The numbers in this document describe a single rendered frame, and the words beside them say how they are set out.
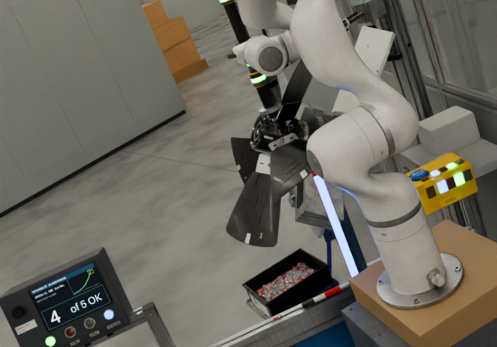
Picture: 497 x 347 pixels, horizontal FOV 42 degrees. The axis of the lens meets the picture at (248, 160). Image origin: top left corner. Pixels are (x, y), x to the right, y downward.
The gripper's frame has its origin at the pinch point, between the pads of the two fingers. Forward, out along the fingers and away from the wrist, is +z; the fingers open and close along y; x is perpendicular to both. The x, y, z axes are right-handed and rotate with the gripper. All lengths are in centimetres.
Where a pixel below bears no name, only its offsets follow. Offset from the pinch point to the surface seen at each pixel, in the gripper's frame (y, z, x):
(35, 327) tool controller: -78, -42, -34
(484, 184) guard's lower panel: 70, 28, -91
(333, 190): 8, -6, -51
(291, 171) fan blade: -3.7, -19.1, -34.0
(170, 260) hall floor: -70, 217, -151
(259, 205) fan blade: -14, 1, -48
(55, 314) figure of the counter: -72, -42, -33
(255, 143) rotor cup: -7.4, 9.7, -31.8
